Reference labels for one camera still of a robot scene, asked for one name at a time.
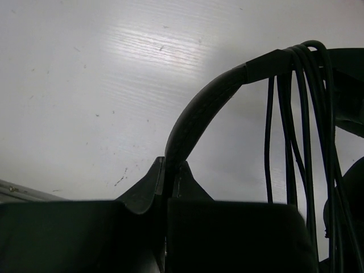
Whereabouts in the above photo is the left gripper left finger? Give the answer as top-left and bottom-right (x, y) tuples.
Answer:
(1, 157), (164, 272)

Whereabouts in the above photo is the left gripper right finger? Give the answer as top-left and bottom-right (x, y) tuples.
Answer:
(166, 163), (319, 272)

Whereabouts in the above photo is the thin black headset cable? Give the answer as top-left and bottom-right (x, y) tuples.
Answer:
(264, 39), (359, 273)

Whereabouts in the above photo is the black headset with microphone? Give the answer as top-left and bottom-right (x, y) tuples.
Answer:
(165, 40), (363, 272)

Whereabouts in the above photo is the aluminium rail front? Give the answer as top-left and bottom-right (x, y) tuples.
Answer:
(0, 180), (67, 203)

